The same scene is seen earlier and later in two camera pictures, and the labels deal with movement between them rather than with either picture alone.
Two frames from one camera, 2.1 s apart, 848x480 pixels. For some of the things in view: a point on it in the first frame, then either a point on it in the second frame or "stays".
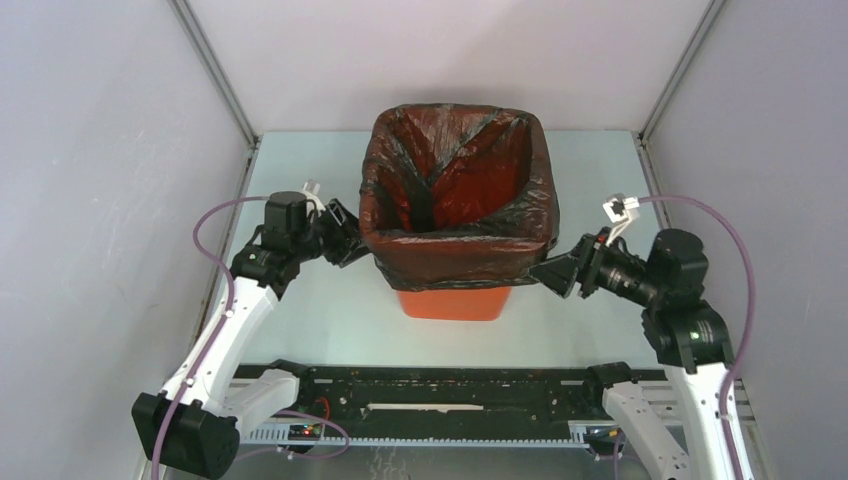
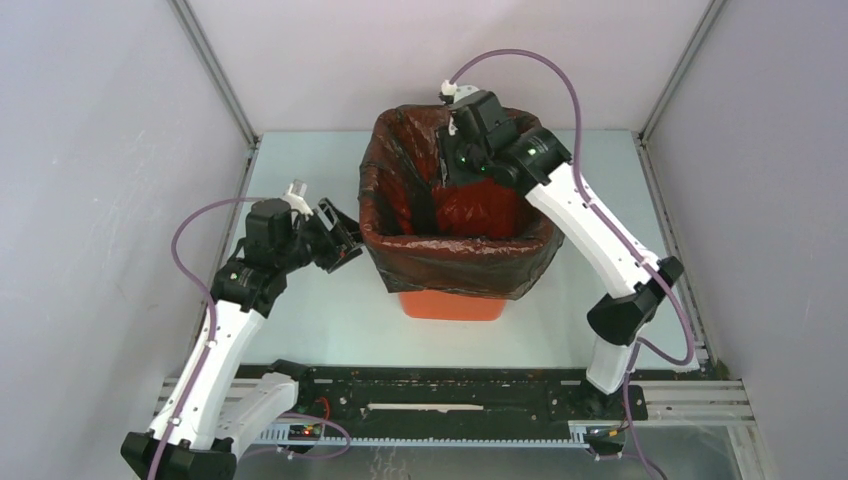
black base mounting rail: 451,395 stays
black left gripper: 349,241 stays
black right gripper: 579,265 to 447,140
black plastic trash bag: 457,196 stays
